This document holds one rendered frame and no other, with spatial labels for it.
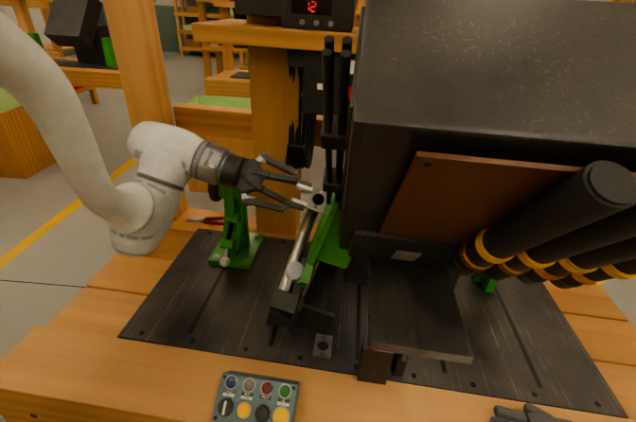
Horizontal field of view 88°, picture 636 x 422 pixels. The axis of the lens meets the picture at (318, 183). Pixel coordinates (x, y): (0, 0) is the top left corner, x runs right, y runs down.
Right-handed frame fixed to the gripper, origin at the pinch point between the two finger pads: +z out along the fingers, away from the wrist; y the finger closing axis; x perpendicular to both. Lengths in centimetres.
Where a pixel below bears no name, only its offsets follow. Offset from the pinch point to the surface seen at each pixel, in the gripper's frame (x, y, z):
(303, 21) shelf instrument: -12.0, 34.6, -14.4
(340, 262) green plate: -3.2, -11.6, 10.8
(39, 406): 8, -57, -37
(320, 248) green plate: -6.1, -10.4, 5.5
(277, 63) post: 3.8, 32.3, -19.4
